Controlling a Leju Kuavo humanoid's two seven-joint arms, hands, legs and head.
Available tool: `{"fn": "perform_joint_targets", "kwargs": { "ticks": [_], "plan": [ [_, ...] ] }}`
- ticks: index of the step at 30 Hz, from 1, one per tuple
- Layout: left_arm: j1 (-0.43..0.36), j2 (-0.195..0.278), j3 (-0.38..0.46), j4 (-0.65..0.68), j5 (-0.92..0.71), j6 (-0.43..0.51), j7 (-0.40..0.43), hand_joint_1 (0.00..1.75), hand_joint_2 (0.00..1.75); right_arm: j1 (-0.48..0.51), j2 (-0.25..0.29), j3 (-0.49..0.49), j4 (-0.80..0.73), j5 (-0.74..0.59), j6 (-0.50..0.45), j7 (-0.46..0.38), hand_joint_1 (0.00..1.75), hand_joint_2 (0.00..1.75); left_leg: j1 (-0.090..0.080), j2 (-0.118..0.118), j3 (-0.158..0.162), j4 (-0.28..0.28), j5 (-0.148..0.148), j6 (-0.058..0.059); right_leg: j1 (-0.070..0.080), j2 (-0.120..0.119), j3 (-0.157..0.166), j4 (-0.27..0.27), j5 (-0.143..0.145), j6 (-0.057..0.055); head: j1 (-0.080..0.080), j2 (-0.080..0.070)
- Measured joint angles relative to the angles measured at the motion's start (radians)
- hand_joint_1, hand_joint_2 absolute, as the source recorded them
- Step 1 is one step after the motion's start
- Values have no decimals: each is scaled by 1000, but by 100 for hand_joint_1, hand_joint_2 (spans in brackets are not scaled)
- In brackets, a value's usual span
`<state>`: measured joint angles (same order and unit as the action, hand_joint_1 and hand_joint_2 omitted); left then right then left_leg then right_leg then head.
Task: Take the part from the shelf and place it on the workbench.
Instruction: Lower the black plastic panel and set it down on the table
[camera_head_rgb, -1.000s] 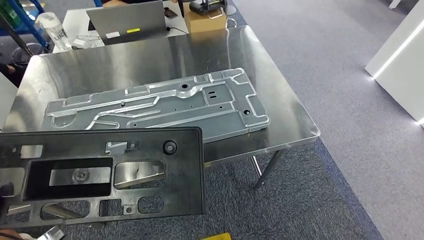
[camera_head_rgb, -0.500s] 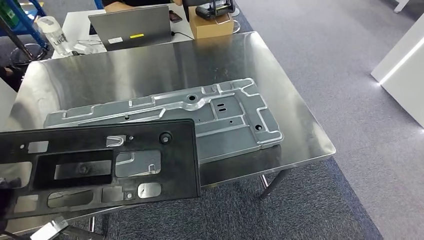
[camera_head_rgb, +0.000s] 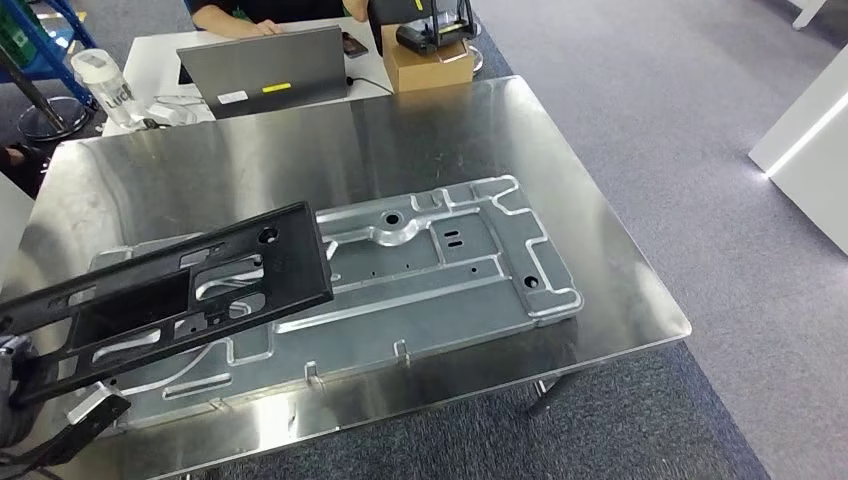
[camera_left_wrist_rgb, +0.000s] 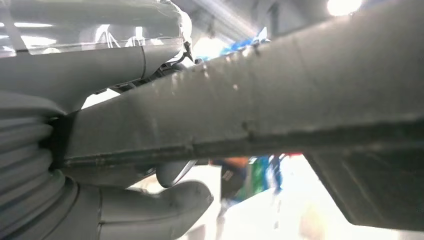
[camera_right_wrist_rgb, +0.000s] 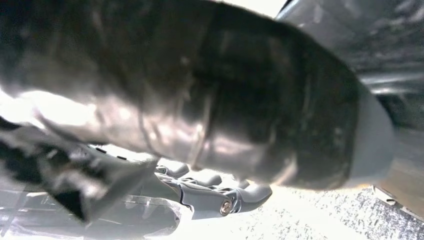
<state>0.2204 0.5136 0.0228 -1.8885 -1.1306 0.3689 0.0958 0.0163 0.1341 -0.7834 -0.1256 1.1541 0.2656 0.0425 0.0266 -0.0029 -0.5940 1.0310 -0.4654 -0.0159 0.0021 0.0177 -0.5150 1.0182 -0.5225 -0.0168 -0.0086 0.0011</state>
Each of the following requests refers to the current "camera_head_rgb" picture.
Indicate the white furniture piece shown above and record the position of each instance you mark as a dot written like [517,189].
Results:
[808,13]

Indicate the brown cardboard box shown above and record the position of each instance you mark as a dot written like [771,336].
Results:
[424,73]

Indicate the stainless steel workbench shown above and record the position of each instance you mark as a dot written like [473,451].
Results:
[464,132]

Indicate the white power adapter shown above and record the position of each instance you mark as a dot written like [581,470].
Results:
[169,112]

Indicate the black smartphone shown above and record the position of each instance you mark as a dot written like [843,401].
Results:
[354,45]

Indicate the white counter with light strip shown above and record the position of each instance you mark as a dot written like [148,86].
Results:
[821,166]

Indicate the grey laptop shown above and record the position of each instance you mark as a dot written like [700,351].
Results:
[265,66]

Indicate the black handheld controller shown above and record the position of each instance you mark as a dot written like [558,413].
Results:
[424,36]

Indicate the black plastic frame part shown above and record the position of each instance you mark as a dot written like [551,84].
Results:
[298,265]

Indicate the stool with round base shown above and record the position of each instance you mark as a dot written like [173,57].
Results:
[53,119]

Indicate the green crate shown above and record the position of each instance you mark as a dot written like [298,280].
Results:
[13,33]

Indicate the blue metal rack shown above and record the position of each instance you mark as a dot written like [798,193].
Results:
[50,63]

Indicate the white board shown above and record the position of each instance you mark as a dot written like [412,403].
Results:
[10,225]

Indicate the stamped grey metal panel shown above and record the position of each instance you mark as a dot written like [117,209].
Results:
[430,311]

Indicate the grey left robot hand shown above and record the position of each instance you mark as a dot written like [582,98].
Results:
[16,427]

